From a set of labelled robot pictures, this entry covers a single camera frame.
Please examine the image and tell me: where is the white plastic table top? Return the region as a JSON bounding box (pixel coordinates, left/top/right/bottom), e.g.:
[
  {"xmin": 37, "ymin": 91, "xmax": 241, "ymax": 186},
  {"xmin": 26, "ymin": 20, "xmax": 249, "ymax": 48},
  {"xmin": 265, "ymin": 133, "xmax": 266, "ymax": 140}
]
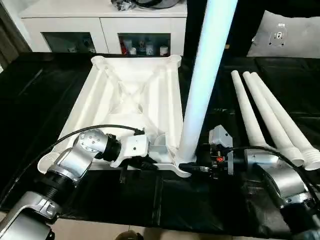
[{"xmin": 37, "ymin": 55, "xmax": 194, "ymax": 179}]

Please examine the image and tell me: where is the white plastic table leg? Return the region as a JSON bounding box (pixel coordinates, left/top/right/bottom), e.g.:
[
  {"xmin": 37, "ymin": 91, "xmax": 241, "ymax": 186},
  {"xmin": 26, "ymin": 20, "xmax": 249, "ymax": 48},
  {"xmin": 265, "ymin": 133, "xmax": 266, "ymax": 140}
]
[
  {"xmin": 250, "ymin": 71, "xmax": 320, "ymax": 172},
  {"xmin": 242, "ymin": 71, "xmax": 307, "ymax": 168},
  {"xmin": 230, "ymin": 70, "xmax": 269, "ymax": 149},
  {"xmin": 174, "ymin": 0, "xmax": 239, "ymax": 177}
]

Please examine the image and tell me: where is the black work mat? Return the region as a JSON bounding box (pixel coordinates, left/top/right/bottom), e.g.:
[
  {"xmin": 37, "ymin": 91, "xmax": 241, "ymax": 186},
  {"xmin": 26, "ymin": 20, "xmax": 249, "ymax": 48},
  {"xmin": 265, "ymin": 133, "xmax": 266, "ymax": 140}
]
[{"xmin": 0, "ymin": 50, "xmax": 320, "ymax": 237}]

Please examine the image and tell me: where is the cluster of small bottles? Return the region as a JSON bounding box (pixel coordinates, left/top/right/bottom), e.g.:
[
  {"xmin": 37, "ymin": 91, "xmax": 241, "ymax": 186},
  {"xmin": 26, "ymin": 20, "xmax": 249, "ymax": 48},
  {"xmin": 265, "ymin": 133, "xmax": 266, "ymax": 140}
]
[{"xmin": 119, "ymin": 37, "xmax": 172, "ymax": 56}]

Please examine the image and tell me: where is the black cabinet with yellow label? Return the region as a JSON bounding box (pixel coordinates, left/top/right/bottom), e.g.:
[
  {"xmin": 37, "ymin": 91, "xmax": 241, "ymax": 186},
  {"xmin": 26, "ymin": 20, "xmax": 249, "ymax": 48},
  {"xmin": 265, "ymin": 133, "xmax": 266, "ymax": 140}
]
[{"xmin": 184, "ymin": 0, "xmax": 263, "ymax": 57}]

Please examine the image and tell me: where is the white cushion with badge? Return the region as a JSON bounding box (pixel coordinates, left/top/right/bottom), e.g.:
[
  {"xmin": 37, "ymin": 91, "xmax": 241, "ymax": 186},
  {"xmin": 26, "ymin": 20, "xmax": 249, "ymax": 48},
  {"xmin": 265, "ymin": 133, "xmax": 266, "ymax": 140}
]
[{"xmin": 247, "ymin": 10, "xmax": 320, "ymax": 58}]

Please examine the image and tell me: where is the white cabinet with glass doors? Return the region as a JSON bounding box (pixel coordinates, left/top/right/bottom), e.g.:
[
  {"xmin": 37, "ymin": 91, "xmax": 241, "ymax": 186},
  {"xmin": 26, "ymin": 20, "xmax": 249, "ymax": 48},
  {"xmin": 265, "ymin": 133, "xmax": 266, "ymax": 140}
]
[{"xmin": 20, "ymin": 0, "xmax": 190, "ymax": 57}]

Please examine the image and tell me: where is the grey bag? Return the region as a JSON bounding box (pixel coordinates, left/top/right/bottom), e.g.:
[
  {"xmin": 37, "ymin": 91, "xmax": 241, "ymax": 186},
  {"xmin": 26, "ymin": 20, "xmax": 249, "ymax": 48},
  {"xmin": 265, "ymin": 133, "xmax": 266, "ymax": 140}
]
[{"xmin": 134, "ymin": 0, "xmax": 182, "ymax": 10}]

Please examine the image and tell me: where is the grey brown curtain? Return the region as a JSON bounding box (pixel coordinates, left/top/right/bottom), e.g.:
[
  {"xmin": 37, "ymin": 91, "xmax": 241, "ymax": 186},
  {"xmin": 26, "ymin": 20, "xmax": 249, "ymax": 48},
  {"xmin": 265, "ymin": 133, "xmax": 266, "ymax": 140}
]
[{"xmin": 0, "ymin": 0, "xmax": 33, "ymax": 71}]

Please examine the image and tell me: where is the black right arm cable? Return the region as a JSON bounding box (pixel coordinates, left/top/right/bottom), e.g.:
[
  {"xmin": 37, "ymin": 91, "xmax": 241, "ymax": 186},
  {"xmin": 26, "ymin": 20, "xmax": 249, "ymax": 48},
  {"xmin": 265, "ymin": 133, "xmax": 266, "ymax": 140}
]
[{"xmin": 231, "ymin": 144, "xmax": 320, "ymax": 201}]

